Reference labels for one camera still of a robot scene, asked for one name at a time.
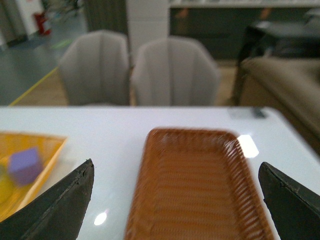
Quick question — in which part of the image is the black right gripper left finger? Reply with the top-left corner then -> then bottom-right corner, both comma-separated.
0,159 -> 95,240

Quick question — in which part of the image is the yellow wicker basket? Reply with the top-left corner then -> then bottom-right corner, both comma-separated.
0,131 -> 67,221

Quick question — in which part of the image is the dark grey counter cabinet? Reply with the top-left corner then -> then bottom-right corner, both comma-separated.
169,7 -> 311,60

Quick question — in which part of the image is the left grey upholstered chair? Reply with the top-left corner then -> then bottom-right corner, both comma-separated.
57,30 -> 130,106

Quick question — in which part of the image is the right grey upholstered chair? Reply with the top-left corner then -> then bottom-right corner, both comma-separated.
130,36 -> 221,107

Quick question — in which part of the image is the grey curtain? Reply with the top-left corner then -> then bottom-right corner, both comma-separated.
83,0 -> 128,36

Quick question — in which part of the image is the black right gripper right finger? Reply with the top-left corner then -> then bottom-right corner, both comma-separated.
258,162 -> 320,240

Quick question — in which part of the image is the grey upholstered chair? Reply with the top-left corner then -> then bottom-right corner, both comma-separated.
130,36 -> 221,107
57,30 -> 130,106

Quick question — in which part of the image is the brown wicker basket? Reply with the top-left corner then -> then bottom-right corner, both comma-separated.
124,128 -> 274,240

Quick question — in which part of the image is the purple foam cube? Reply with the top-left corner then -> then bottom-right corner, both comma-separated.
7,147 -> 43,187

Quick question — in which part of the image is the beige sofa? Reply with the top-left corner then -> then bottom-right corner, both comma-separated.
233,57 -> 320,154

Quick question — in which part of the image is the red fire extinguisher box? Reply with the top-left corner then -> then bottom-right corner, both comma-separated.
33,12 -> 51,36

